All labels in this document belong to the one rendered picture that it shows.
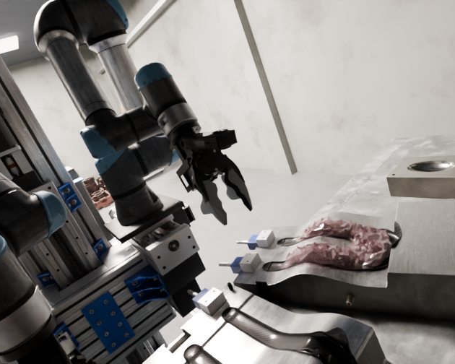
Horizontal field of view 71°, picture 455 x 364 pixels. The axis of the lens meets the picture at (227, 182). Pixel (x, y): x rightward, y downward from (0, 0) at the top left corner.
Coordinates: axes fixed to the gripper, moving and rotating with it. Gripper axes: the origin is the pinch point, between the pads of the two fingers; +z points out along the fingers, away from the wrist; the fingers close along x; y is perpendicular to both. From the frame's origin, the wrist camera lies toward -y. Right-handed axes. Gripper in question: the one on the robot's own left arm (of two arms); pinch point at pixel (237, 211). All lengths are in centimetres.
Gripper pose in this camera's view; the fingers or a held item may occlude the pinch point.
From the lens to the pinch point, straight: 61.7
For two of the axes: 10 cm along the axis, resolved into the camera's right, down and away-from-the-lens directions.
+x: -7.2, 3.3, -6.1
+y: -4.7, 4.1, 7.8
